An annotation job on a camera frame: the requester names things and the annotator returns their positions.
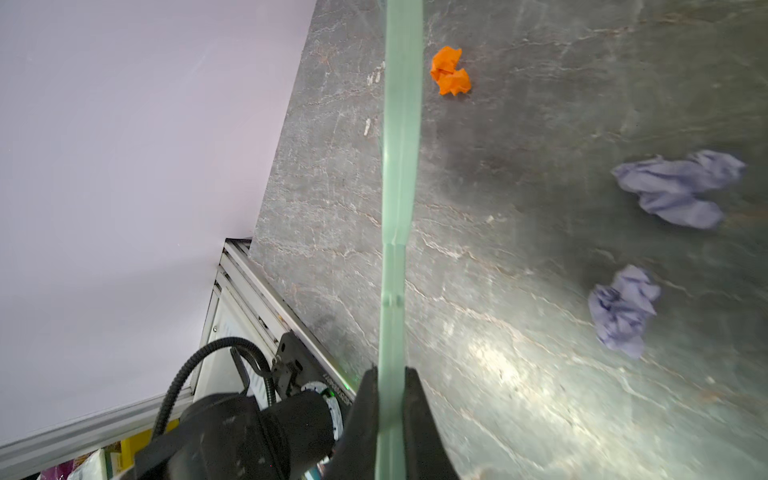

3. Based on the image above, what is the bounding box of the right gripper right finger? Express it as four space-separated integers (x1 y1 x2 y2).
404 368 459 480

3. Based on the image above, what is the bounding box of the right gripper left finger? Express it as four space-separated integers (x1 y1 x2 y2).
323 367 379 480

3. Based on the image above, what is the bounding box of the green hand brush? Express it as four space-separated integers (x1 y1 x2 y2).
375 1 424 479

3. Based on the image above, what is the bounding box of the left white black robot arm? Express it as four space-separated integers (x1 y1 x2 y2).
121 332 353 479

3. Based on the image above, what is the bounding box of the orange purple scraps left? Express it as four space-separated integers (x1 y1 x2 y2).
427 39 745 230

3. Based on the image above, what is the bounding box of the purple scrap lower left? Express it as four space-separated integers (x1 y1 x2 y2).
588 265 661 359

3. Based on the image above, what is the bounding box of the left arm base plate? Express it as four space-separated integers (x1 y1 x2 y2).
272 332 353 420

